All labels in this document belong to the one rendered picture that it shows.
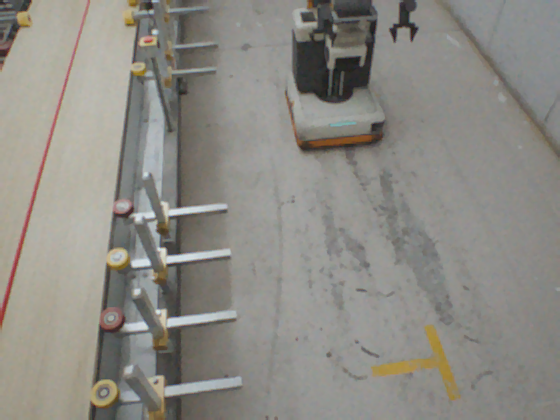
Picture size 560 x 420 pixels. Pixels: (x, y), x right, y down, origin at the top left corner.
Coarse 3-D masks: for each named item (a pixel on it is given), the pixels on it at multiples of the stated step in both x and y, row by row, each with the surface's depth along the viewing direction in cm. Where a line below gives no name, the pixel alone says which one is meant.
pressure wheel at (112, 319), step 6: (102, 312) 156; (108, 312) 157; (114, 312) 157; (120, 312) 156; (102, 318) 155; (108, 318) 155; (114, 318) 155; (120, 318) 155; (102, 324) 154; (108, 324) 154; (114, 324) 154; (120, 324) 155; (108, 330) 154; (114, 330) 154
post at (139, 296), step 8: (136, 296) 137; (144, 296) 139; (136, 304) 140; (144, 304) 141; (144, 312) 144; (152, 312) 147; (144, 320) 148; (152, 320) 149; (152, 328) 153; (160, 328) 156; (160, 336) 158
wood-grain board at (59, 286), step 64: (64, 0) 304; (64, 64) 255; (128, 64) 254; (0, 128) 221; (64, 128) 220; (0, 192) 194; (64, 192) 193; (0, 256) 173; (64, 256) 172; (64, 320) 155; (0, 384) 142; (64, 384) 141
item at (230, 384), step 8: (184, 384) 147; (192, 384) 147; (200, 384) 147; (208, 384) 147; (216, 384) 147; (224, 384) 147; (232, 384) 147; (240, 384) 147; (168, 392) 145; (176, 392) 145; (184, 392) 145; (192, 392) 145; (200, 392) 146; (208, 392) 147; (120, 400) 144; (128, 400) 144; (136, 400) 144
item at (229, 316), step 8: (224, 312) 166; (232, 312) 166; (168, 320) 164; (176, 320) 164; (184, 320) 164; (192, 320) 164; (200, 320) 164; (208, 320) 164; (216, 320) 164; (224, 320) 165; (232, 320) 166; (128, 328) 162; (136, 328) 162; (144, 328) 162; (168, 328) 163; (176, 328) 164; (184, 328) 165; (120, 336) 163
